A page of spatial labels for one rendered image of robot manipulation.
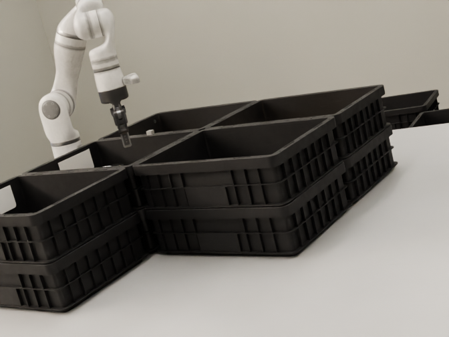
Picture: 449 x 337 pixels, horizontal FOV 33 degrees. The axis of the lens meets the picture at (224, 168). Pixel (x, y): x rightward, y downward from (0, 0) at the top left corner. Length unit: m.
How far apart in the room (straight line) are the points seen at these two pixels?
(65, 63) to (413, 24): 2.95
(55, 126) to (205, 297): 0.98
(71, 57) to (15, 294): 0.82
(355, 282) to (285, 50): 3.77
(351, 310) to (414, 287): 0.12
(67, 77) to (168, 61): 3.22
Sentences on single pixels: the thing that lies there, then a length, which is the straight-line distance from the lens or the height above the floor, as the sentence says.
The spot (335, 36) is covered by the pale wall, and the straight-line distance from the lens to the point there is 4.99.
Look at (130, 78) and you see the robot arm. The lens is 1.97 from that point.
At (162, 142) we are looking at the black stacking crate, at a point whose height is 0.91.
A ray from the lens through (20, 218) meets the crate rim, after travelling 1.61.
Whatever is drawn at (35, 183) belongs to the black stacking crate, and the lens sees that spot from 2.00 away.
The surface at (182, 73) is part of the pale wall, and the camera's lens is 5.49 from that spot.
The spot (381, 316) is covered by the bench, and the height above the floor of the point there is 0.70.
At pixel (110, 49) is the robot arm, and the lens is 1.97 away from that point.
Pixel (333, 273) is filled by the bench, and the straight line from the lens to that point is 1.50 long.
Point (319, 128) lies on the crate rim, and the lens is 1.69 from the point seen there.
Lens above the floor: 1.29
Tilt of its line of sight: 14 degrees down
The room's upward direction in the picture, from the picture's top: 14 degrees counter-clockwise
